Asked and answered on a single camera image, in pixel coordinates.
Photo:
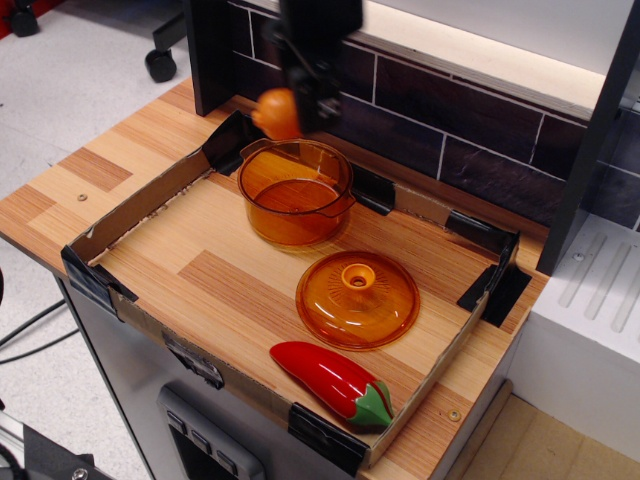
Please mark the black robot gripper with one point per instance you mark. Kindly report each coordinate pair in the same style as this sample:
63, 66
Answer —
308, 35

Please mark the orange toy carrot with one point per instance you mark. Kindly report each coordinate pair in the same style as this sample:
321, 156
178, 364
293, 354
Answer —
276, 114

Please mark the orange transparent plastic pot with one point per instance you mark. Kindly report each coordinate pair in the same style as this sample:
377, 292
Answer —
296, 192

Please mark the orange transparent pot lid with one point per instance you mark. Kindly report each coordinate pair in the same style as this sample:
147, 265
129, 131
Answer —
357, 300

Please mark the cardboard fence with black tape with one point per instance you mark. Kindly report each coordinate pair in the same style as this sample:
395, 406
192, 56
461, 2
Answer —
175, 293

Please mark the black office chair base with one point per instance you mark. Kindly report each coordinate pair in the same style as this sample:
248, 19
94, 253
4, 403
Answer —
159, 62

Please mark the red toy chili pepper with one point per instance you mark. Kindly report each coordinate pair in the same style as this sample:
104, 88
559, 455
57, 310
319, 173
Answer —
350, 391

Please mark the grey toy oven panel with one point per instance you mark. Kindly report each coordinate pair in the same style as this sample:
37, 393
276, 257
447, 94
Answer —
205, 450

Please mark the black equipment bottom left corner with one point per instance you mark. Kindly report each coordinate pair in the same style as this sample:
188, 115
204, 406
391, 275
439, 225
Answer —
27, 454

